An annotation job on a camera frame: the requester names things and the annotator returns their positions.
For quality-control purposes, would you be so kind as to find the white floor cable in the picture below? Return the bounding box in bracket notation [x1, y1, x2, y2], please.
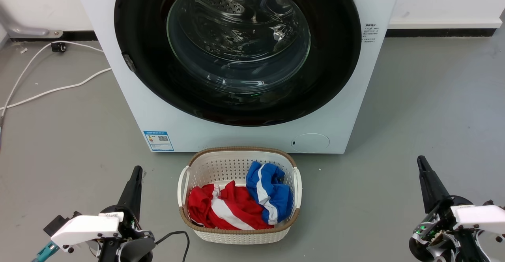
[0, 40, 105, 128]
[0, 68, 112, 110]

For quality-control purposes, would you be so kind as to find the white front-load washing machine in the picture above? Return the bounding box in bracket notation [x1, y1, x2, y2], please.
[71, 0, 404, 154]

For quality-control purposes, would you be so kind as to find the red white-striped garment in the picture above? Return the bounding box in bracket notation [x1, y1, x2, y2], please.
[187, 180, 275, 230]

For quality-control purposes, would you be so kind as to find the white perforated laundry basket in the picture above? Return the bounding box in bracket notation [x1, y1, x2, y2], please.
[177, 146, 303, 245]

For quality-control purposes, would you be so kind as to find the round white filter cover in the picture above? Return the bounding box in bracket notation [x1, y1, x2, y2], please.
[291, 133, 330, 153]

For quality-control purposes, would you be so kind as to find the black round glass washer door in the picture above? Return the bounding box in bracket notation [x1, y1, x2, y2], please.
[114, 0, 362, 127]

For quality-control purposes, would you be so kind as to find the blue energy label sticker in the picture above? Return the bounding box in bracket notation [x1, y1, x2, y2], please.
[143, 131, 174, 152]

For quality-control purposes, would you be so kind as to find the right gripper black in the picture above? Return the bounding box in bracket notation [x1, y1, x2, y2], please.
[409, 155, 473, 262]

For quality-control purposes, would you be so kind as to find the blue white-striped garment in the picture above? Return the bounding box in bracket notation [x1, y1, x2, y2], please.
[246, 161, 294, 225]

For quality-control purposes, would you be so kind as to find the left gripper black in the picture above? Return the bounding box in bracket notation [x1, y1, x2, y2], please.
[103, 166, 153, 242]

